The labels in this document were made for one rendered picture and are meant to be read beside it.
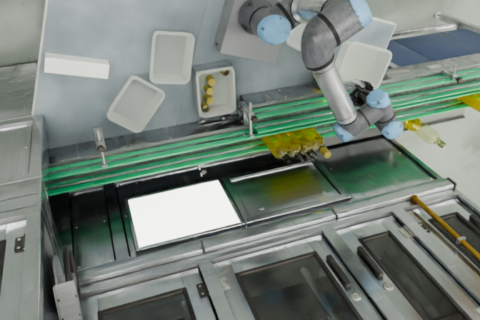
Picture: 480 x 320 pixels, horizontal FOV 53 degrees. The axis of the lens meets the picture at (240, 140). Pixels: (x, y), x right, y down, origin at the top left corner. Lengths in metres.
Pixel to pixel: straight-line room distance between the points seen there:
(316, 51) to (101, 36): 0.94
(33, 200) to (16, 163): 0.28
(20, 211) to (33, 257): 0.23
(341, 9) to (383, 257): 0.92
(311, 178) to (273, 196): 0.22
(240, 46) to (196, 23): 0.21
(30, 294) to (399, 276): 1.19
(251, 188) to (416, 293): 0.78
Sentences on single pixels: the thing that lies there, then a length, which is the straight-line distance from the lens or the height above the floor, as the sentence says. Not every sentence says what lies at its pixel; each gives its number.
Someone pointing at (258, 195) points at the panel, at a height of 1.16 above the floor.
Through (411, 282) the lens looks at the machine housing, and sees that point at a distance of 1.84.
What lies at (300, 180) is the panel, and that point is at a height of 1.13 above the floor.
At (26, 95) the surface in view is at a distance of 2.38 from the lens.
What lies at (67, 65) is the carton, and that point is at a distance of 2.02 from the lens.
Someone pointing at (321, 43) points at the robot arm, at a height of 1.49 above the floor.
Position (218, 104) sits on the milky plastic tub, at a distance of 2.24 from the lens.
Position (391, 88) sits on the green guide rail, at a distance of 2.43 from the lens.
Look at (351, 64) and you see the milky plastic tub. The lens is 2.10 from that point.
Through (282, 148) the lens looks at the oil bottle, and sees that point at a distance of 2.09.
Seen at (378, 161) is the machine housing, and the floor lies 1.08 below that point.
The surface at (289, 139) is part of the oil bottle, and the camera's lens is 2.16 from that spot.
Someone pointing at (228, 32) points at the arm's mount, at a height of 0.85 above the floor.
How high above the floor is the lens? 2.71
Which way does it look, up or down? 55 degrees down
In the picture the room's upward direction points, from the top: 145 degrees clockwise
